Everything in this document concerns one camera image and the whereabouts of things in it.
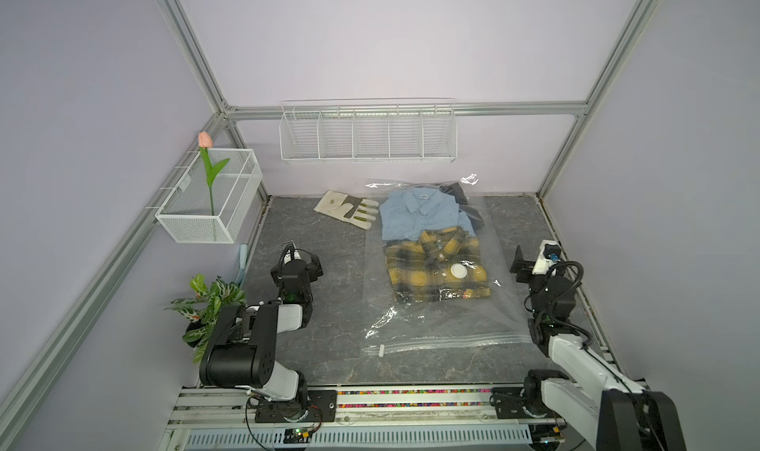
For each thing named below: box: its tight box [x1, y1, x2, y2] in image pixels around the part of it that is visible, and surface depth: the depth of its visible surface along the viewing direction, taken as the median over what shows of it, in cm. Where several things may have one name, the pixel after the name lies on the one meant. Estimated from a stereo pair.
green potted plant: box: [163, 273, 247, 364], surface depth 67 cm
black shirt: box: [425, 180, 485, 234], surface depth 117 cm
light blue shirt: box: [379, 187, 476, 242], surface depth 111 cm
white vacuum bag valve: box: [450, 263, 469, 279], surface depth 96 cm
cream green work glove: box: [313, 189, 380, 230], surface depth 118 cm
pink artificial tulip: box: [197, 131, 231, 216], surface depth 81 cm
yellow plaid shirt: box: [382, 226, 492, 302], surface depth 98 cm
